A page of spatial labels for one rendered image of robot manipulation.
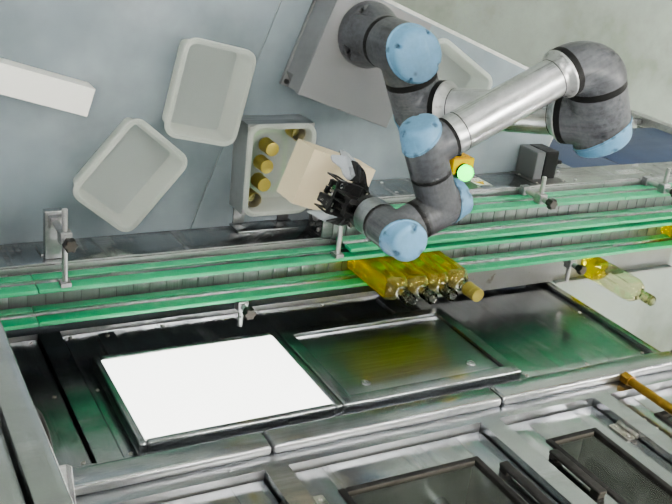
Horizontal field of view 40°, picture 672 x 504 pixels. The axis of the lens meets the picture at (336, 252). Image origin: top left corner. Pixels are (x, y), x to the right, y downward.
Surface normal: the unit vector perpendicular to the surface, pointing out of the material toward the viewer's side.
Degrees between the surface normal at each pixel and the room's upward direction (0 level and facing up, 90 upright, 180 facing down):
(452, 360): 90
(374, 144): 0
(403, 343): 90
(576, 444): 90
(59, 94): 0
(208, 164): 0
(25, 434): 90
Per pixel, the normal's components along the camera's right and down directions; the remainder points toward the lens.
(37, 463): 0.11, -0.92
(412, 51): 0.43, 0.29
